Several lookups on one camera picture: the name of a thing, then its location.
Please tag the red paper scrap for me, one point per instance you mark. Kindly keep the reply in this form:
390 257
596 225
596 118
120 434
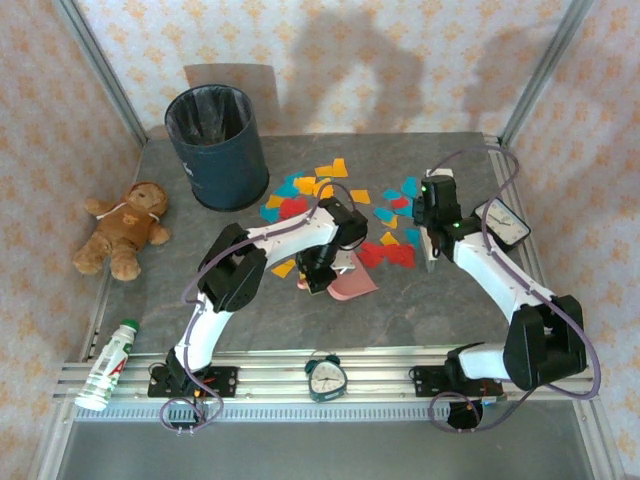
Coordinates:
370 255
294 207
402 255
400 202

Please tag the yellow paper scrap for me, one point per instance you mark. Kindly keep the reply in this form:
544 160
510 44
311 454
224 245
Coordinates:
389 239
274 201
322 187
339 167
391 221
324 170
283 268
360 196
304 184

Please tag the pink plastic dustpan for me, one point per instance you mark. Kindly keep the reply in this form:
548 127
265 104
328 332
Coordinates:
355 287

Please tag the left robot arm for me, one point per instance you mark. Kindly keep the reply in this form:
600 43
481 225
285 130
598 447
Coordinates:
280 235

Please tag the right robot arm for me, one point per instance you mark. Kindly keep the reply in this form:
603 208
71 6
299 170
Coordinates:
495 270

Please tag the black square alarm clock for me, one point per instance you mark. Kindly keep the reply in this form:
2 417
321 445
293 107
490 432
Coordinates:
507 222

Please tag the green twin-bell alarm clock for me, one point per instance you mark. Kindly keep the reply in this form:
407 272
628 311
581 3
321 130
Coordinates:
326 382

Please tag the dark blue waste bin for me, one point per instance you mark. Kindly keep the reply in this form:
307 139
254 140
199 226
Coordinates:
225 170

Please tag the black plastic bin liner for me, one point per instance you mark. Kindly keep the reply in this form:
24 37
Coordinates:
210 110

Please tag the brown teddy bear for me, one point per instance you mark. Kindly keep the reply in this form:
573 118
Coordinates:
125 225

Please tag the clear plastic drink bottle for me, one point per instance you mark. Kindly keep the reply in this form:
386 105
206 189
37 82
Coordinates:
107 365

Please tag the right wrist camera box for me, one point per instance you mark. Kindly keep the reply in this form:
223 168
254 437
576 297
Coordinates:
440 173

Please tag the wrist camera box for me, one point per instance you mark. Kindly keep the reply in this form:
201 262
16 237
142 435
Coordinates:
440 173
345 265

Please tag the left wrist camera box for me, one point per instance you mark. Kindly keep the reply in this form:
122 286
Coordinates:
345 265

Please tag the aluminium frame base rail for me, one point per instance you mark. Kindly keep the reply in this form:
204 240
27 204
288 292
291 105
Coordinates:
270 380

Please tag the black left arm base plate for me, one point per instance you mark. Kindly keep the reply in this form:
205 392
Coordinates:
227 380

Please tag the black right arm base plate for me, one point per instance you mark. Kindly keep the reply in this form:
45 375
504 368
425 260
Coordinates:
425 377

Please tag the aluminium frame post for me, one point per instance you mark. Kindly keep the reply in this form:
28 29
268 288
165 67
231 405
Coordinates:
542 75
106 75

